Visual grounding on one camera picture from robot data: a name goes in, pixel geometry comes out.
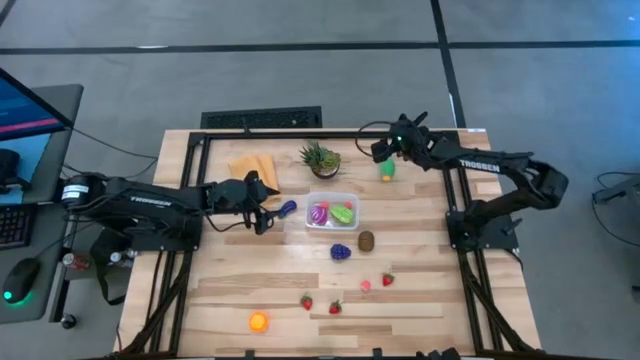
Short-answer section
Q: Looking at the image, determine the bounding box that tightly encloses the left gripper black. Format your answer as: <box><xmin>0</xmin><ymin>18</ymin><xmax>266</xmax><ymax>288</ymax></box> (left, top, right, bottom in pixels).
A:
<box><xmin>212</xmin><ymin>170</ymin><xmax>284</xmax><ymax>236</ymax></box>

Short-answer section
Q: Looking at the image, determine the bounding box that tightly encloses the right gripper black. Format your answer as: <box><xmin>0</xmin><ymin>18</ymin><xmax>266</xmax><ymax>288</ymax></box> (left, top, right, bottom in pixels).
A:
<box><xmin>370</xmin><ymin>111</ymin><xmax>436</xmax><ymax>163</ymax></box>

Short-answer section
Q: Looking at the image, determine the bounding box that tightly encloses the smooth green toy vegetable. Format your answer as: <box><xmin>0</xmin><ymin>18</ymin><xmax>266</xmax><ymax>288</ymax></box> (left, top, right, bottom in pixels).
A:
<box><xmin>378</xmin><ymin>158</ymin><xmax>397</xmax><ymax>183</ymax></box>

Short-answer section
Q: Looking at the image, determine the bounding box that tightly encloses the magenta white striped toy onion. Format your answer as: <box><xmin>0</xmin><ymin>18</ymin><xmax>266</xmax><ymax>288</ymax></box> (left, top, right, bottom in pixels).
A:
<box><xmin>309</xmin><ymin>204</ymin><xmax>330</xmax><ymax>227</ymax></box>

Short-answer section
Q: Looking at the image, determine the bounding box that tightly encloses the light green toy lettuce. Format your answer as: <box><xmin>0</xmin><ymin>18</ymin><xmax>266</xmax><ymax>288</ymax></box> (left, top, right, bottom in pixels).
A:
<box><xmin>329</xmin><ymin>203</ymin><xmax>356</xmax><ymax>225</ymax></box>

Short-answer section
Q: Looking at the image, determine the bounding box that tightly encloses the orange toy fruit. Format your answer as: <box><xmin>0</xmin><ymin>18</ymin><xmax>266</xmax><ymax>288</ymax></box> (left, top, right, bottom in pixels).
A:
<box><xmin>248</xmin><ymin>311</ymin><xmax>270</xmax><ymax>334</ymax></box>

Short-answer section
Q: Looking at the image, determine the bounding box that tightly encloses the clear plastic tupperware container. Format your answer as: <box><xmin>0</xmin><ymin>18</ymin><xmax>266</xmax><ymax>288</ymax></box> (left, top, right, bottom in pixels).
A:
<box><xmin>304</xmin><ymin>191</ymin><xmax>361</xmax><ymax>232</ymax></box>

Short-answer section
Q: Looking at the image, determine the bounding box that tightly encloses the folded tan cloth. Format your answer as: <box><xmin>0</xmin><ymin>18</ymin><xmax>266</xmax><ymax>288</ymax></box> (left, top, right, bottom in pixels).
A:
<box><xmin>228</xmin><ymin>153</ymin><xmax>281</xmax><ymax>199</ymax></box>

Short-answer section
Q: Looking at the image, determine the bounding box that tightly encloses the potted succulent in black pot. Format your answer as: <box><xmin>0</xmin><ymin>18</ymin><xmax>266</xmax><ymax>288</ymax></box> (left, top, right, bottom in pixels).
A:
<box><xmin>299</xmin><ymin>140</ymin><xmax>343</xmax><ymax>180</ymax></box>

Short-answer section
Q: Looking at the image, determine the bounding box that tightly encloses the red soda can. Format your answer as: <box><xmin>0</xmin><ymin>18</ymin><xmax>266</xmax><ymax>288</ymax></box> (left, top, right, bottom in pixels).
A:
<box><xmin>61</xmin><ymin>252</ymin><xmax>92</xmax><ymax>272</ymax></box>

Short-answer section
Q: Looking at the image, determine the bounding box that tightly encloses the grey side desk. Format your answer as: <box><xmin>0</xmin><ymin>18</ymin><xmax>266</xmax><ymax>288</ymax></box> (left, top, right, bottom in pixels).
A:
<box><xmin>0</xmin><ymin>83</ymin><xmax>85</xmax><ymax>325</ymax></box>

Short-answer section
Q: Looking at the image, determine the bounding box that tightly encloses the grey stand leg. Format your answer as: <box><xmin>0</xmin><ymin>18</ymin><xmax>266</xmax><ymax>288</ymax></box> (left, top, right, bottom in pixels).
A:
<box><xmin>592</xmin><ymin>172</ymin><xmax>640</xmax><ymax>206</ymax></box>

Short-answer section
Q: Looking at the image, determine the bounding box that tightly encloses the black keyboard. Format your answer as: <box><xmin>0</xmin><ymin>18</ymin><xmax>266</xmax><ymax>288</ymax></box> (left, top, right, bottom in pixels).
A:
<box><xmin>0</xmin><ymin>203</ymin><xmax>35</xmax><ymax>250</ymax></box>

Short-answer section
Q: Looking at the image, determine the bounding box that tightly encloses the desk monitor with blue screen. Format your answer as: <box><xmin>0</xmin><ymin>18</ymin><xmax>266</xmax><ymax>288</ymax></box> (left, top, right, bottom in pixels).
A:
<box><xmin>0</xmin><ymin>67</ymin><xmax>75</xmax><ymax>142</ymax></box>

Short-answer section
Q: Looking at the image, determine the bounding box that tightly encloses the black computer mouse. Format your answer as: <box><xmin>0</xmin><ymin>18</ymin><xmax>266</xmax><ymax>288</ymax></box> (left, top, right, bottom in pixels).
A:
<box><xmin>2</xmin><ymin>257</ymin><xmax>42</xmax><ymax>305</ymax></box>

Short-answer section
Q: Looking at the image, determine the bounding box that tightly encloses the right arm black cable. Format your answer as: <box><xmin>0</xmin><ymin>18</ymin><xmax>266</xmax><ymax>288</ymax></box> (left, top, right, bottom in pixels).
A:
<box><xmin>355</xmin><ymin>120</ymin><xmax>397</xmax><ymax>157</ymax></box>

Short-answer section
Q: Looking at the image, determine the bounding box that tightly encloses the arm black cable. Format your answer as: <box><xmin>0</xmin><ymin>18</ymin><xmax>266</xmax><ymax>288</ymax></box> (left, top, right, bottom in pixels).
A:
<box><xmin>355</xmin><ymin>120</ymin><xmax>397</xmax><ymax>157</ymax></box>
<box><xmin>203</xmin><ymin>212</ymin><xmax>254</xmax><ymax>234</ymax></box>

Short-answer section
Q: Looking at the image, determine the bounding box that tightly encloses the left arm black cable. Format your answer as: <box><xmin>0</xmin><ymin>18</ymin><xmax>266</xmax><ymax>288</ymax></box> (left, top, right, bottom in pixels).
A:
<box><xmin>203</xmin><ymin>212</ymin><xmax>254</xmax><ymax>234</ymax></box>

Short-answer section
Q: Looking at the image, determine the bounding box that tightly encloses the black aluminium rig frame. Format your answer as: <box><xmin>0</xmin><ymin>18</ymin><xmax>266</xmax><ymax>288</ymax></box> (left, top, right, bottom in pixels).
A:
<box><xmin>114</xmin><ymin>129</ymin><xmax>539</xmax><ymax>360</ymax></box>

